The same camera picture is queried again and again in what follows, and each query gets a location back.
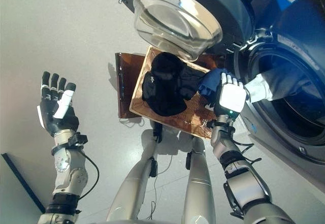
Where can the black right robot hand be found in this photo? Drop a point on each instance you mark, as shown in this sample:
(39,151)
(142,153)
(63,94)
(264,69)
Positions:
(231,97)

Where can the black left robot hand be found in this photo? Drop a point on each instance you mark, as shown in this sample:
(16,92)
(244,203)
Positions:
(63,122)

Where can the navy blue garment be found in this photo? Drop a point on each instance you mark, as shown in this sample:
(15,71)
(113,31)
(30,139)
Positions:
(209,81)

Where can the light grey garment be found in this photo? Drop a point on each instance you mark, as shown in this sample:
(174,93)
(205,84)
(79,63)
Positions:
(279,84)

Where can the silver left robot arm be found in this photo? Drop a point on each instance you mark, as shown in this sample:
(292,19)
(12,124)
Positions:
(68,173)

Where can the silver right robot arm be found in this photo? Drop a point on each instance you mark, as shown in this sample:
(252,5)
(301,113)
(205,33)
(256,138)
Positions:
(243,183)

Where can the dark grey washing machine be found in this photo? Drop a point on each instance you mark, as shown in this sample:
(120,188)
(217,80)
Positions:
(292,43)

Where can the round washing machine door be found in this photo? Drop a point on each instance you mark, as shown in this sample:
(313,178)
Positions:
(177,18)

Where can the brown wicker laundry tray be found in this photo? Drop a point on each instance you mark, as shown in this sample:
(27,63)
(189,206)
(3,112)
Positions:
(193,122)

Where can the black garment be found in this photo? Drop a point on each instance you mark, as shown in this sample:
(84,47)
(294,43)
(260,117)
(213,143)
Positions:
(165,92)

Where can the dark brown stand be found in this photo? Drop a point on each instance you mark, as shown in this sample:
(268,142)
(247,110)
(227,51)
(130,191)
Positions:
(127,81)

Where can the silver left robot leg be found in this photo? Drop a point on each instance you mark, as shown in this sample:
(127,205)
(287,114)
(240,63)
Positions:
(132,191)

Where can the silver robot leg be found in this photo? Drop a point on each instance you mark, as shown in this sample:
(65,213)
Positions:
(198,191)
(132,191)

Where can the silver right robot leg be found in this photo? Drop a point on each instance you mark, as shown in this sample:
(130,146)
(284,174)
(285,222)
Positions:
(198,191)

